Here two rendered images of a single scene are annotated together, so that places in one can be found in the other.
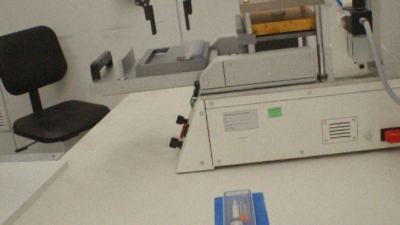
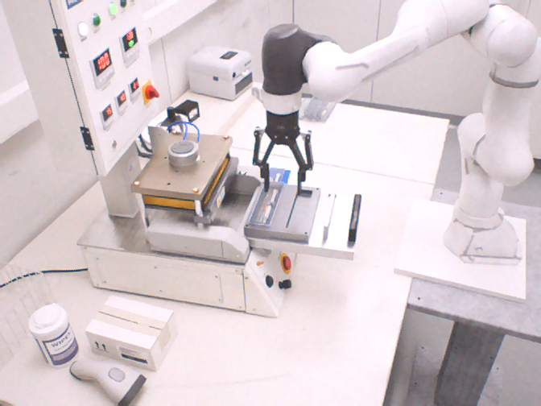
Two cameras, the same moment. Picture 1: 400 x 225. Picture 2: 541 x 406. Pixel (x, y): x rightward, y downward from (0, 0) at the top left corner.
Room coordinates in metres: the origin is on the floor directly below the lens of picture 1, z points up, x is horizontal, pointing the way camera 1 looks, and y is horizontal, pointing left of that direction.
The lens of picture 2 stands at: (2.28, 0.17, 1.82)
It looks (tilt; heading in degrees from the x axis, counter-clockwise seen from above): 38 degrees down; 189
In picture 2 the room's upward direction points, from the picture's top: 2 degrees counter-clockwise
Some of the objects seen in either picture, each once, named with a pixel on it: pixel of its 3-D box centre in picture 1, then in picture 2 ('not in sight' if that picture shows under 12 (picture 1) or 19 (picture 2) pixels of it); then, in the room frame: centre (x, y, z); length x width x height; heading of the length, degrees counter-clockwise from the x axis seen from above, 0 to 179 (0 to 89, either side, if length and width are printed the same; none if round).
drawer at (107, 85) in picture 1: (157, 65); (301, 215); (1.23, 0.09, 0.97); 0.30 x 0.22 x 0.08; 85
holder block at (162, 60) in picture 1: (175, 58); (283, 209); (1.23, 0.05, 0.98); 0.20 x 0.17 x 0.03; 175
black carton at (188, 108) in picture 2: not in sight; (187, 112); (0.43, -0.45, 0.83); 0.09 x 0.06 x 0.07; 158
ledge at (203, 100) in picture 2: not in sight; (192, 124); (0.42, -0.44, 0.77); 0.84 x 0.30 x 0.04; 166
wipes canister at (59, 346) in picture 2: not in sight; (54, 335); (1.57, -0.48, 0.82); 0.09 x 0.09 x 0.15
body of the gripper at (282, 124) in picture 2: not in sight; (282, 126); (1.23, 0.05, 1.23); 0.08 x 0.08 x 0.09
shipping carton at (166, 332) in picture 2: not in sight; (133, 332); (1.52, -0.30, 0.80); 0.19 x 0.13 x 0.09; 76
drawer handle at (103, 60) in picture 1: (102, 64); (355, 216); (1.25, 0.23, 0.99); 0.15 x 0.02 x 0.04; 175
